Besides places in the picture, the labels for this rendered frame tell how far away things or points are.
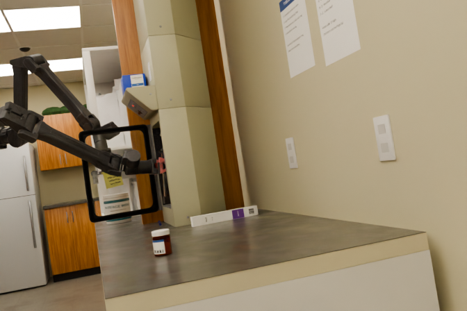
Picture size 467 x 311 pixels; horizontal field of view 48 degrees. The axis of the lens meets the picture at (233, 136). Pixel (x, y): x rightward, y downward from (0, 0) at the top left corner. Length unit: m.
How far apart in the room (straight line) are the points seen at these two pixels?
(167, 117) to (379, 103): 0.98
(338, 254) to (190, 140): 1.10
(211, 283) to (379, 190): 0.58
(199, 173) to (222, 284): 1.10
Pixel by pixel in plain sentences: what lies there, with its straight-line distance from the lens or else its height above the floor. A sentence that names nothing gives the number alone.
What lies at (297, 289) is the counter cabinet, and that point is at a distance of 1.11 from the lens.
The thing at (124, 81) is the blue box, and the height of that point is 1.57.
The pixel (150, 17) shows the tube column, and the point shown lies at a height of 1.78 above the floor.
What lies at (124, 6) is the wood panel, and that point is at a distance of 2.57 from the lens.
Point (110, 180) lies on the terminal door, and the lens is 2.34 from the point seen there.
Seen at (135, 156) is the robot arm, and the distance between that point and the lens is 2.12.
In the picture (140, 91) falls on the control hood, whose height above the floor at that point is 1.49.
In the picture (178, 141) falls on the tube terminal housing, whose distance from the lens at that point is 2.09.
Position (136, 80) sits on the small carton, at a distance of 2.16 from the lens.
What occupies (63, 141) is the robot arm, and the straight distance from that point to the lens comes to 2.10.
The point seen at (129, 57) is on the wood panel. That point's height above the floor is 1.72.
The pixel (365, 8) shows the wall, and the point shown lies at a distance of 1.41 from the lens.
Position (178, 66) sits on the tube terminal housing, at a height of 1.58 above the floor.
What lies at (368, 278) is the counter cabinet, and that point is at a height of 0.87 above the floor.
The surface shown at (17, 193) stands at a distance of 6.99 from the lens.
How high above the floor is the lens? 1.15
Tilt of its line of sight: 3 degrees up
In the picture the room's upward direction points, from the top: 8 degrees counter-clockwise
